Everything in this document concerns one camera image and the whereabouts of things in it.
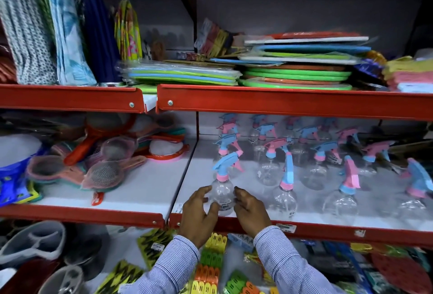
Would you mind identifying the red edged metal shelf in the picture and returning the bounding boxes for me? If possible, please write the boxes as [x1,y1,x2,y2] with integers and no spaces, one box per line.
[156,84,433,122]
[0,84,146,114]

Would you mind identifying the stack of pastel cloths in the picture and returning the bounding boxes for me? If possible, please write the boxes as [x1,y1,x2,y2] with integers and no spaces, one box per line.
[382,55,433,94]

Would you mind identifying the white dotted cloth packet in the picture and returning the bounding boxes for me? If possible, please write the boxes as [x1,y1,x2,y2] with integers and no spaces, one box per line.
[0,0,57,85]

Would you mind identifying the clear bottle with blue sprayer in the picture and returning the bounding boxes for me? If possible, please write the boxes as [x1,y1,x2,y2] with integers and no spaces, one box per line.
[210,151,245,217]

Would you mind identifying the person's right forearm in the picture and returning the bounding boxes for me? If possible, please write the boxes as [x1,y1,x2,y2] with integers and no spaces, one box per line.
[254,225,339,294]

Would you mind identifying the stack of round colourful mats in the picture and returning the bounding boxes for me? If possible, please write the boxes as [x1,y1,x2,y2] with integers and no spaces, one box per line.
[237,31,373,91]

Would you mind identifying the pile of plastic handled strainers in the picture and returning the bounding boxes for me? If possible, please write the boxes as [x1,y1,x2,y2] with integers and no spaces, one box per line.
[25,113,191,207]

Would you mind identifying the dark blue folded cloth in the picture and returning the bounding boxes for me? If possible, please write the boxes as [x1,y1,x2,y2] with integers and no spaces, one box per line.
[79,0,122,83]

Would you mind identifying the packet of colourful clothes pegs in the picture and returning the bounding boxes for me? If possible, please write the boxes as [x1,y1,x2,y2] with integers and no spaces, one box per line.
[188,233,228,294]
[223,269,269,294]

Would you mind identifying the red edged white shelf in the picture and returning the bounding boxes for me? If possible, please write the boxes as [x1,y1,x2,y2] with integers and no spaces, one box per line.
[168,140,433,248]
[0,136,198,229]

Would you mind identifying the dark round pan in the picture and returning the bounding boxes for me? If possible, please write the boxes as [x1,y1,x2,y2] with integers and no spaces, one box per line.
[64,224,111,281]

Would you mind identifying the person's left hand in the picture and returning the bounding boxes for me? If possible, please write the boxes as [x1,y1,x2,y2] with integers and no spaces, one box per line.
[179,186,221,249]

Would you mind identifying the person's right hand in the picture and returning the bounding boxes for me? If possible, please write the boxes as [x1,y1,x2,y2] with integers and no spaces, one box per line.
[233,187,273,239]

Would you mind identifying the yellow black striped packet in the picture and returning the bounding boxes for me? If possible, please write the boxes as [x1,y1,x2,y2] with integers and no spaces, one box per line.
[94,259,145,294]
[137,228,177,271]

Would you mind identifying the yellow colourful packets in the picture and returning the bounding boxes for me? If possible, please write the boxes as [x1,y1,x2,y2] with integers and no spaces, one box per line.
[114,0,143,62]

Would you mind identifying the light blue patterned cloth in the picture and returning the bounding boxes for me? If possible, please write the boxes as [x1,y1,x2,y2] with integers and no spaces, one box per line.
[45,0,97,87]

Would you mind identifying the small blue wrapped packet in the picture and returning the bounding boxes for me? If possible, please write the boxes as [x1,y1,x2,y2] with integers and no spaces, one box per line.
[227,233,255,254]

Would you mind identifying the red round mat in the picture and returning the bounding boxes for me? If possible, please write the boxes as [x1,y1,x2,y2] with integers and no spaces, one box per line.
[370,253,433,294]

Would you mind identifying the group of clear spray bottles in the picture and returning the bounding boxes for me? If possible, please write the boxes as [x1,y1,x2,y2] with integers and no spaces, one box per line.
[214,113,433,228]

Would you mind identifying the wrapped green blue mats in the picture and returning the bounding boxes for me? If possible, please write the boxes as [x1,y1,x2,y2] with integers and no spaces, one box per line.
[118,59,243,87]

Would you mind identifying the person's left forearm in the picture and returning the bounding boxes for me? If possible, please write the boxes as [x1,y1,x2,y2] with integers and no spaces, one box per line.
[118,234,201,294]

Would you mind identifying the red yellow wrapped packet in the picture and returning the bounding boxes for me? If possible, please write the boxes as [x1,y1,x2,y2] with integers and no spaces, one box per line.
[194,18,235,58]

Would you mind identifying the blue plastic packet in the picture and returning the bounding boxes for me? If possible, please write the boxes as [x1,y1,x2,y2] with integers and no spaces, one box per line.
[0,145,44,208]

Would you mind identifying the grey white plastic caddy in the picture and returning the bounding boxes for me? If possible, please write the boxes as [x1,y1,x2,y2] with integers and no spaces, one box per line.
[0,220,67,268]
[37,265,85,294]

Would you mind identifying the shiny blue packet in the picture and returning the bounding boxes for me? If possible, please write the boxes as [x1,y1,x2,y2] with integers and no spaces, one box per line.
[353,50,387,79]

